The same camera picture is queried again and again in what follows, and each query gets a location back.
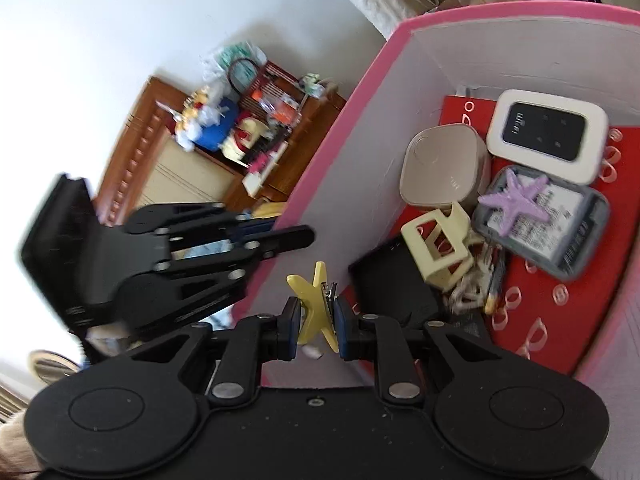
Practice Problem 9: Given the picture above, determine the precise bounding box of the grey open-backed router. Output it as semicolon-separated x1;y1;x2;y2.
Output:
472;165;611;281

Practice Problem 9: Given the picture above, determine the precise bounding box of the blue round tin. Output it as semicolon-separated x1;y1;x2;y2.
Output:
192;102;237;151

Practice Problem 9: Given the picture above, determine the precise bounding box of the small green white box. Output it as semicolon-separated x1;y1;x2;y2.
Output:
299;72;328;98

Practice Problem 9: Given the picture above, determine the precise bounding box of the white pocket router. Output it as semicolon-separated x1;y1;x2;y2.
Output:
486;89;610;185

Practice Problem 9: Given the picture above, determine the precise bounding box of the dark red woven basket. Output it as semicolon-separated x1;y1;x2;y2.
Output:
227;58;307;126

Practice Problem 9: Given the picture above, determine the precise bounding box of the pink cardboard box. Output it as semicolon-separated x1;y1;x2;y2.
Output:
242;0;640;396

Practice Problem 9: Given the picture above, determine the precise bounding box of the black charger dock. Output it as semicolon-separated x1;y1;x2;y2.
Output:
348;237;443;326

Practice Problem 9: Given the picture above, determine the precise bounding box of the green white plastic packet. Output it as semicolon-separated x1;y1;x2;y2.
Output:
200;42;266;83

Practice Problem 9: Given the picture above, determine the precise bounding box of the beige square compact case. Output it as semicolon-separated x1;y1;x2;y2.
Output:
399;122;493;211

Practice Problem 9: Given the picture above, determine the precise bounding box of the bunch of keys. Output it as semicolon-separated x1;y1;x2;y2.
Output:
440;240;508;316

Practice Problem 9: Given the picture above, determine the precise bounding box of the wooden cabinet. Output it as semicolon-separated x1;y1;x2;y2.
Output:
92;76;348;226

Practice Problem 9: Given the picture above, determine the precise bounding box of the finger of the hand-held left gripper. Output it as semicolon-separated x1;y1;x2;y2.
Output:
125;201;276;254
166;226;317;324

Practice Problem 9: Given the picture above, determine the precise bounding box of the cream red toy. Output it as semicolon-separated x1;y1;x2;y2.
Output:
222;115;271;161

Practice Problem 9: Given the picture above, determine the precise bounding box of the purple starfish hair clip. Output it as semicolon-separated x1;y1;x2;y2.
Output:
477;167;553;238

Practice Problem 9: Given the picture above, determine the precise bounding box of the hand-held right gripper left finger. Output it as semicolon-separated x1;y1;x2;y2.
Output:
131;297;303;407

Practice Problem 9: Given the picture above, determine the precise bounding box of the yellow starfish hair clip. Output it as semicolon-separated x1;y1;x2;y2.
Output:
286;261;343;353

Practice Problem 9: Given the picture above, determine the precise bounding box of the red glasses-print cloth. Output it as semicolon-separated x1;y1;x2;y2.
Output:
440;95;640;376

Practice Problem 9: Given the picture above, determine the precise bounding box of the orange drink bottle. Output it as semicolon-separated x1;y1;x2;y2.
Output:
250;87;303;123

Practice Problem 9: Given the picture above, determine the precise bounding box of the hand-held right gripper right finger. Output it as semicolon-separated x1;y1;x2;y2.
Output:
334;299;503;403

